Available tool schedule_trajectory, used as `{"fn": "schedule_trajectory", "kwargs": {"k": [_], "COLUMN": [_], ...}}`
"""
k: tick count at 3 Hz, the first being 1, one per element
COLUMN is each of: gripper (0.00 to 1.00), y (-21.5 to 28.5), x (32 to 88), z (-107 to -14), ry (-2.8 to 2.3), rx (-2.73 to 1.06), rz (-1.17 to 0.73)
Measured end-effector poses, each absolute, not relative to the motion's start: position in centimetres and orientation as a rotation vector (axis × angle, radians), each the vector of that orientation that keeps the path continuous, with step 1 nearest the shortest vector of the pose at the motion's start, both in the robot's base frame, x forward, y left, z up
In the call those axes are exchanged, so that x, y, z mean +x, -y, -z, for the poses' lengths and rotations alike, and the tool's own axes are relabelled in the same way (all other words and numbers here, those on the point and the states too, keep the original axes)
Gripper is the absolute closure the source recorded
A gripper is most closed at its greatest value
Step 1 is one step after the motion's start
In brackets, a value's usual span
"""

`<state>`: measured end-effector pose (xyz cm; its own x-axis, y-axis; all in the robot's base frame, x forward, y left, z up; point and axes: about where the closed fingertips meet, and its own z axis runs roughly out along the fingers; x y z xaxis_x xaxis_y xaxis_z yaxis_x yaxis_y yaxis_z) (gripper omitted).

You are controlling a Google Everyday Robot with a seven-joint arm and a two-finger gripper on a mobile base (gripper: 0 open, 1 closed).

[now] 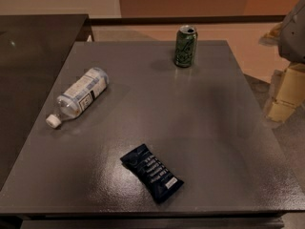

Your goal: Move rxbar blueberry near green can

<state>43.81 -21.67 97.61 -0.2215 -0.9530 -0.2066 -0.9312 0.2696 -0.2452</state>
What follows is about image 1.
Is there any clear plastic water bottle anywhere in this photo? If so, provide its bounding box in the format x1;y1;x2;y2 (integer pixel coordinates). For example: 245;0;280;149
46;68;110;129

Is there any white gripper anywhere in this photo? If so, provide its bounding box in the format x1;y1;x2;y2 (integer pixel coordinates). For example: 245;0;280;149
259;0;305;122

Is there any green soda can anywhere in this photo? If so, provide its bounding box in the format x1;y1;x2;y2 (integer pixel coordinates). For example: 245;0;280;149
174;25;197;68

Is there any dark blue rxbar wrapper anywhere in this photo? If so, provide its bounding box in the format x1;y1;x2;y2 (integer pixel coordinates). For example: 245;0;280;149
120;144;184;203

